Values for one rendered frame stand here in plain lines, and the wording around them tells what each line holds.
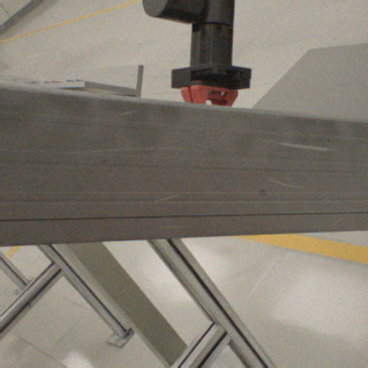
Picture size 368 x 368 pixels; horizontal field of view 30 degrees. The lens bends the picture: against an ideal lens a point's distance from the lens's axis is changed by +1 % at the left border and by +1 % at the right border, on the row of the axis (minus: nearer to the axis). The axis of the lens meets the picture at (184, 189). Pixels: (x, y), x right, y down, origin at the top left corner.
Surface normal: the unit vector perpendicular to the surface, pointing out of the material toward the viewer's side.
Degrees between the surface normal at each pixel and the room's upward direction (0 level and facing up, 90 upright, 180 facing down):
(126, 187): 90
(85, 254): 90
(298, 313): 0
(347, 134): 90
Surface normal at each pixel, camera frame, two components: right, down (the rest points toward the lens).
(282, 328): -0.53, -0.73
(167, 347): 0.54, 0.11
